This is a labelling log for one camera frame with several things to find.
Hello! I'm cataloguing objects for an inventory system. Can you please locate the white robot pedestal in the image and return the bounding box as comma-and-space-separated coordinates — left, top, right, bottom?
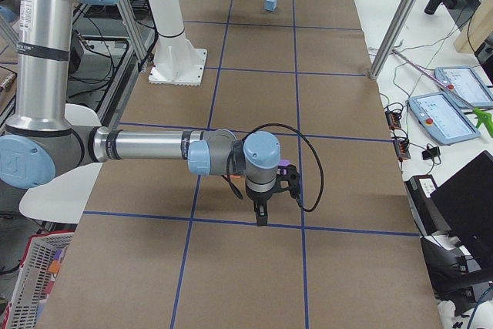
148, 0, 207, 86

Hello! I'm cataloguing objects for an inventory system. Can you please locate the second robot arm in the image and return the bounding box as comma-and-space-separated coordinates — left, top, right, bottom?
1, 0, 20, 23

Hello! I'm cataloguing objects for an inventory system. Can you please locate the green spray nozzle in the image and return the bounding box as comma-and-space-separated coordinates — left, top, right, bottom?
472, 108, 493, 137

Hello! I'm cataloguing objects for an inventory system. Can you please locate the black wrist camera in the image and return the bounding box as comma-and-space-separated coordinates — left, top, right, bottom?
275, 164, 301, 200

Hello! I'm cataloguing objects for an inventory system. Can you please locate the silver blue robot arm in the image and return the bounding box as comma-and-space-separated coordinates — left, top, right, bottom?
1, 0, 280, 226

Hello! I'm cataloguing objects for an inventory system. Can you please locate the white plastic chair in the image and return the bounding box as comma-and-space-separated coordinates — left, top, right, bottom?
18, 103, 104, 225

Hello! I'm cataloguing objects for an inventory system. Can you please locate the white perforated basket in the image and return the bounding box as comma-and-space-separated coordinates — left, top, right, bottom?
2, 230, 74, 328

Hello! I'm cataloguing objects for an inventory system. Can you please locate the front teach pendant tablet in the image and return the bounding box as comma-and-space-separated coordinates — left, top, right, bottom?
408, 92, 481, 145

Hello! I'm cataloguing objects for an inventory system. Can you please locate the orange terminal block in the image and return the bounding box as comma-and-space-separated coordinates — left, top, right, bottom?
385, 110, 402, 130

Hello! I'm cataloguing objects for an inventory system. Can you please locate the rear teach pendant tablet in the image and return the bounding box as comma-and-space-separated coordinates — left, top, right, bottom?
434, 66, 492, 109

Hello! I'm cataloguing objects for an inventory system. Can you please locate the teach pendant tablet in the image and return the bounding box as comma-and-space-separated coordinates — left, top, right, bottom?
408, 92, 481, 145
434, 66, 492, 109

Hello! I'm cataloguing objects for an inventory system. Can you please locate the light blue foam block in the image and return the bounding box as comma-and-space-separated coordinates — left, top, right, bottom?
263, 0, 277, 12

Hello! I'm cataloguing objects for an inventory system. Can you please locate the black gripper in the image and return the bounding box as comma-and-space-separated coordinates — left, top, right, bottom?
250, 190, 275, 227

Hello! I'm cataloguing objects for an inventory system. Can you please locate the aluminium frame post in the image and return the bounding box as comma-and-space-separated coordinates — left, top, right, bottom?
368, 0, 416, 80

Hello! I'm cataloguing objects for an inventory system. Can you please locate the black box under table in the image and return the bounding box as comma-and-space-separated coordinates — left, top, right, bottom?
69, 38, 90, 73

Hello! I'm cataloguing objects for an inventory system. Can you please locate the purple foam block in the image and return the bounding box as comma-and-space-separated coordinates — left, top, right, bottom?
278, 159, 290, 175

